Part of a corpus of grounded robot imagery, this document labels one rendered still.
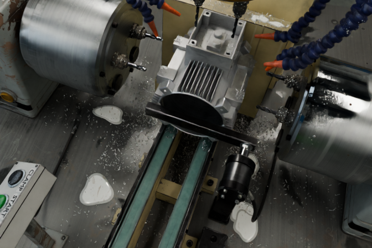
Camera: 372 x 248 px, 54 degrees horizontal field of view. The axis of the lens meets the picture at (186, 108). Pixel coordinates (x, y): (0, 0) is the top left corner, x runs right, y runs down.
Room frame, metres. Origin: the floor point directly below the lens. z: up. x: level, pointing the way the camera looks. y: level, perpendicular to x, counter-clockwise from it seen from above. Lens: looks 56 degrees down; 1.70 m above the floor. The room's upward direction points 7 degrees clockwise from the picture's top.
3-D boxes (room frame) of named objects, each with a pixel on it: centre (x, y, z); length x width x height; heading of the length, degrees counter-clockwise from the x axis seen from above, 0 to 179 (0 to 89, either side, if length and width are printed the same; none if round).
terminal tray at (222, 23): (0.57, -0.05, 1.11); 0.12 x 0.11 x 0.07; 166
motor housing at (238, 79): (0.53, -0.04, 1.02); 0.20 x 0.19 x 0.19; 166
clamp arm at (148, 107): (0.41, -0.04, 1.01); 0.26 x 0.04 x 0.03; 76
